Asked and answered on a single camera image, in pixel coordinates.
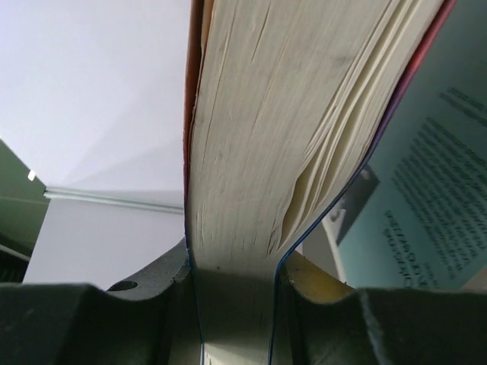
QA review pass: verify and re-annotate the blue orange paperback book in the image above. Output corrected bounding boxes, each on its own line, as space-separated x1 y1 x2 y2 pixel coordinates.
185 1 451 364

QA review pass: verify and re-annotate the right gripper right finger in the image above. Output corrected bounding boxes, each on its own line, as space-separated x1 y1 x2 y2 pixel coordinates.
272 252 486 364

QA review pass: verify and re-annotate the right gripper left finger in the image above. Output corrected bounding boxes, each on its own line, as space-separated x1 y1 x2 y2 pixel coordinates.
1 241 202 364

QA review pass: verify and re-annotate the light teal paperback book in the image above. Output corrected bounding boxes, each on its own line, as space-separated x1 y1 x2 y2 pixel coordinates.
300 11 487 292

